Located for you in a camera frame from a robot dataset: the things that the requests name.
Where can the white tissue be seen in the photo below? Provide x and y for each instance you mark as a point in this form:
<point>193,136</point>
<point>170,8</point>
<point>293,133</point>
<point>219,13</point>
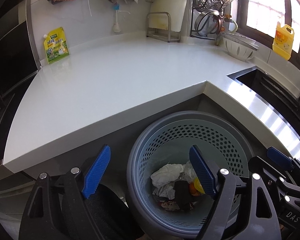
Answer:
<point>166,174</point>

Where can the yellow detergent bottle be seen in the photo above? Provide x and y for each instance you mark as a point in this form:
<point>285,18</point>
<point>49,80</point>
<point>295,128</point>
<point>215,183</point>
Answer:
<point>283,40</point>

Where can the glass pot lid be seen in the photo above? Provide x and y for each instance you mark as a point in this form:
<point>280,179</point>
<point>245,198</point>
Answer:
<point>208,22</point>

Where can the grey perforated trash bin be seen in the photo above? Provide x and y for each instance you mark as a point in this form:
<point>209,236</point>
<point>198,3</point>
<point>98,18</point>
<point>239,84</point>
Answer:
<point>168,141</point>

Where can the yellow green refill pouch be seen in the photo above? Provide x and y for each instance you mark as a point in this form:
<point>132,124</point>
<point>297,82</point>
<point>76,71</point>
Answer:
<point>55,45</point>

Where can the white green kettle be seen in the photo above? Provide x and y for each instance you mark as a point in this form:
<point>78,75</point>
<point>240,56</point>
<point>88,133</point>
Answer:
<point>231,23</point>

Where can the dark brown cloth rag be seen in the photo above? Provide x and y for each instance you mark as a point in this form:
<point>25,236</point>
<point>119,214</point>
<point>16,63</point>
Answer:
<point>182,195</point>

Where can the white patterned stacked bowls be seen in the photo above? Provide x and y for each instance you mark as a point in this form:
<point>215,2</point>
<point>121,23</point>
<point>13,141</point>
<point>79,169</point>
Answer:
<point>239,47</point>

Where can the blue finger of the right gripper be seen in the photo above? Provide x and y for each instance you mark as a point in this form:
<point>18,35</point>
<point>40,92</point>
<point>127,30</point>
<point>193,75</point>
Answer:
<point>280,159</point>

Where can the white cutting board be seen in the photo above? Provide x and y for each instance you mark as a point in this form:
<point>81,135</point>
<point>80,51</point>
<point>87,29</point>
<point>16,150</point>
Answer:
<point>168,5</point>

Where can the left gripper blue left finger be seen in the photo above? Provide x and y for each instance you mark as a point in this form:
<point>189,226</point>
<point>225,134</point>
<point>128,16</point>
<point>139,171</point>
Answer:
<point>95,171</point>

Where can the orange peel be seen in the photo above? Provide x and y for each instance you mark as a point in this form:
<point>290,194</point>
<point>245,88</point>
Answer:
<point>193,190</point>

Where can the yellow plastic container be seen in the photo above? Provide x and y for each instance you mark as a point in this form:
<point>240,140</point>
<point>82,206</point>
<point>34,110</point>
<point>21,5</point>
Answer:
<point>198,186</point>

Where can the black dish rack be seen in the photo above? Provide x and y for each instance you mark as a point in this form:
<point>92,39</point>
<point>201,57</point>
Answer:
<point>210,13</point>

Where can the black oven appliance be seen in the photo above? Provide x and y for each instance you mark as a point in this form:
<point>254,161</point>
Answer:
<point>19,61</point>

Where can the steel cutting board stand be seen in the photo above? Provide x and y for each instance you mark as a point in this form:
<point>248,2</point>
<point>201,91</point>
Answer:
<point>163,26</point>

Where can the black kitchen sink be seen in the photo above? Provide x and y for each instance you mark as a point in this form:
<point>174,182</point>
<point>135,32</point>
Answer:
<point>272,93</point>

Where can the blue white bottle brush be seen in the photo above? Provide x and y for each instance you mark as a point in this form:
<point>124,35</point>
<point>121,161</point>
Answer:
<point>116,27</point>

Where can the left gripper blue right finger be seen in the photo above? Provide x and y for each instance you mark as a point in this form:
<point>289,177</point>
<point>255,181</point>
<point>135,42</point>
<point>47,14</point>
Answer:
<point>205,171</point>

